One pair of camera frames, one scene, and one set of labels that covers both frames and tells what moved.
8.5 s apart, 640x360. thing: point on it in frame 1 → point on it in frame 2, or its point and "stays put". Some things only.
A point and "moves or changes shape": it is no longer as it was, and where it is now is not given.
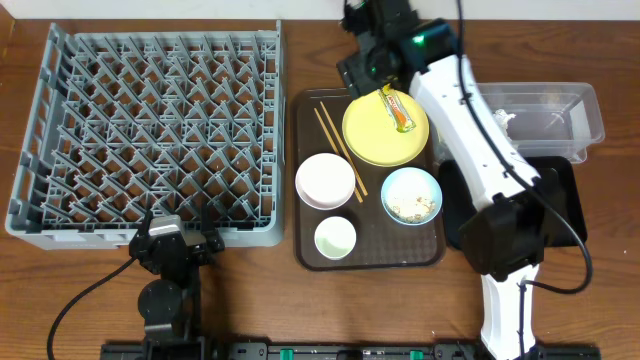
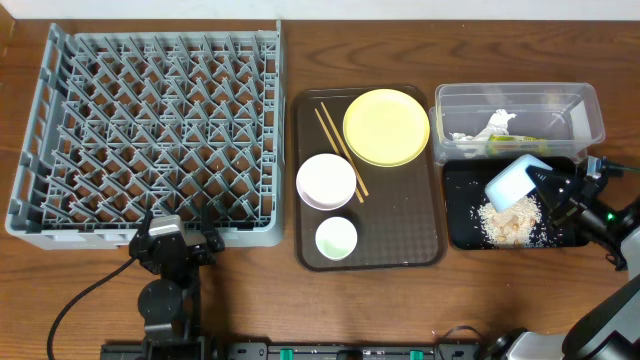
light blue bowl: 412,196 moves or changes shape
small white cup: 335,237 stays put
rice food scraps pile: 396,212 moves or changes shape
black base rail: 341,351 stays put
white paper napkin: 501,120 stays put
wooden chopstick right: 344,149 stays put
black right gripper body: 362,75 → 593,216
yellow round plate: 370,134 stays put
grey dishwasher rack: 125,124 stays put
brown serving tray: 368,183 stays put
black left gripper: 212,245 stays put
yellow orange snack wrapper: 396,108 → 506,145
